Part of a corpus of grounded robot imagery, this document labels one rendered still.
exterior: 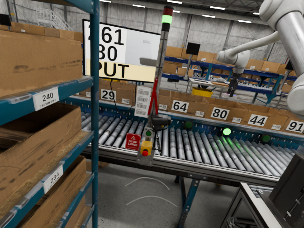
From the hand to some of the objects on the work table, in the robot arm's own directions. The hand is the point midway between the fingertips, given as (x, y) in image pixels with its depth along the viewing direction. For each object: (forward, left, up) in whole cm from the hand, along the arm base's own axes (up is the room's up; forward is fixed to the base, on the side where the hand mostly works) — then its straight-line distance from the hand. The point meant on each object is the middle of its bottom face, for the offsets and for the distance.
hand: (230, 93), depth 152 cm
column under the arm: (-95, +4, -42) cm, 104 cm away
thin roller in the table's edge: (-78, +3, -44) cm, 90 cm away
